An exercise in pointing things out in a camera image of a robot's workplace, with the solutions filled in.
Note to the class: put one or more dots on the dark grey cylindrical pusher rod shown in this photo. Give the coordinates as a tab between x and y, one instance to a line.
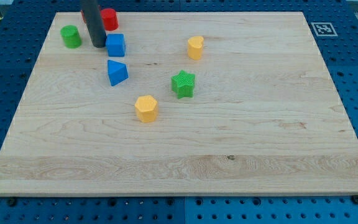
94	22

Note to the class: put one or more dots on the light wooden board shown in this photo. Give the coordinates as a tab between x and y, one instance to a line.
265	118

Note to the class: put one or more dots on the green cylinder block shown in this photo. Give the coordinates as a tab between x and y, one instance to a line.
71	37

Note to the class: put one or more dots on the yellow heart block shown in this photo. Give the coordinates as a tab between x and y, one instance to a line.
195	47

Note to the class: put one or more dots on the blue cube block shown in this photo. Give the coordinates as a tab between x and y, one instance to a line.
115	44

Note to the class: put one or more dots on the green star block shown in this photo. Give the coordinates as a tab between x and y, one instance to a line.
183	84

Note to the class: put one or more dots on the white fiducial marker tag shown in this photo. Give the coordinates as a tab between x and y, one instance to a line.
324	29

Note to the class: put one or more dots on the yellow hexagon block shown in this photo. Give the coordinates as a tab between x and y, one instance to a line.
146	108

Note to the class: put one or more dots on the red cylinder block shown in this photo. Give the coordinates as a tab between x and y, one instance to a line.
109	18

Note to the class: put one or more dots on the blue triangle block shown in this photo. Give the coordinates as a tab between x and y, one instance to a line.
117	72

